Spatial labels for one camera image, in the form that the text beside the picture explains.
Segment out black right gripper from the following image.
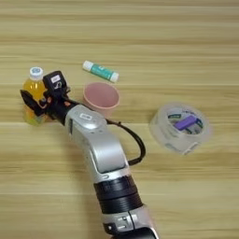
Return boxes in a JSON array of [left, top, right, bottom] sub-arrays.
[[20, 89, 79, 126]]

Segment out orange juice bottle white cap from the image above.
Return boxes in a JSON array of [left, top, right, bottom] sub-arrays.
[[22, 65, 49, 127]]

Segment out pink plastic cup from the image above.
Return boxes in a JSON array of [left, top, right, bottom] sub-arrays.
[[82, 81, 121, 119]]

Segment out small black box white label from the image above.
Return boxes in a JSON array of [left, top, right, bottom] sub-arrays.
[[42, 70, 68, 95]]

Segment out teal white glue stick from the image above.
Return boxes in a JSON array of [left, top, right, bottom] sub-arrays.
[[81, 60, 120, 83]]

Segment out small purple block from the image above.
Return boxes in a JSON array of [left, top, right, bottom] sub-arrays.
[[173, 115, 199, 132]]

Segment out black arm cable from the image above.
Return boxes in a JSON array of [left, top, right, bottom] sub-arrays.
[[105, 119, 147, 166]]

